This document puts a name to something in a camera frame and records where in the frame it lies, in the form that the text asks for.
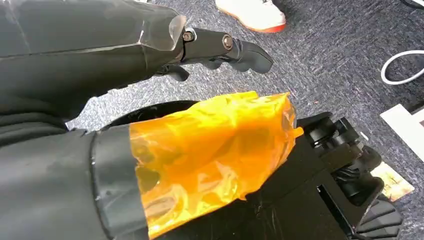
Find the white sneaker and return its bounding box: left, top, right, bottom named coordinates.
left=214, top=0, right=288, bottom=34

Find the robot's grey left hand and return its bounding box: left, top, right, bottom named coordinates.
left=0, top=0, right=304, bottom=240

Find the white cable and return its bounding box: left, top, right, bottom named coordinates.
left=380, top=49, right=424, bottom=86

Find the white flat board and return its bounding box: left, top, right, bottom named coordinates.
left=379, top=103, right=424, bottom=154

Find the yellow printed card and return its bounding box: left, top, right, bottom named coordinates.
left=370, top=161, right=416, bottom=203

